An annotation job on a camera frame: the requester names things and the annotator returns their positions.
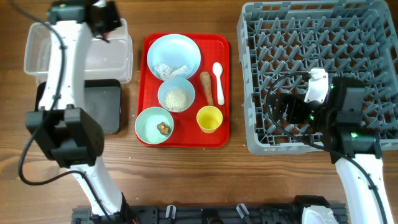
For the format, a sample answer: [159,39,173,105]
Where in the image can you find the red serving tray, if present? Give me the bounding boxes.
[137,33,230,148]

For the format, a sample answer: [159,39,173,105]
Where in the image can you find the clear plastic bin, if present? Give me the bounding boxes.
[24,19,133,84]

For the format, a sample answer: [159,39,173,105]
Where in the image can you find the white tissue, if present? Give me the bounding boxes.
[155,63,188,80]

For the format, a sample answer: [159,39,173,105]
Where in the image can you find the white plastic spoon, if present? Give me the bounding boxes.
[212,62,225,106]

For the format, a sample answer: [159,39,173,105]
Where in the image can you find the black plastic bin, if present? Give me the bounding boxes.
[46,79,121,137]

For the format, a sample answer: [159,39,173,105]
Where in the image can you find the mint green bowl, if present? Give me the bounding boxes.
[135,107,174,145]

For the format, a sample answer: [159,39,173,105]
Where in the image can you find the brown carrot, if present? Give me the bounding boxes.
[200,72,214,106]

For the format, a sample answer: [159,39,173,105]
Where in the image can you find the light blue plate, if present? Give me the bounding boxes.
[147,34,201,81]

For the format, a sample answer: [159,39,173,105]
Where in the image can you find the brown food scrap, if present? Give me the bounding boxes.
[157,122,170,136]

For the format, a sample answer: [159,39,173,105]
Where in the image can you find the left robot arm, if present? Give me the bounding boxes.
[18,1,131,223]

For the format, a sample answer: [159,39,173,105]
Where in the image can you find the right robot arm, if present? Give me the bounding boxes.
[265,75,394,223]

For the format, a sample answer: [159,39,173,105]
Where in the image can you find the yellow plastic cup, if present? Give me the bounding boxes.
[197,106,223,134]

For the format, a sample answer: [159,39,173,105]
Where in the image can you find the white rice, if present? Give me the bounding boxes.
[164,89,191,112]

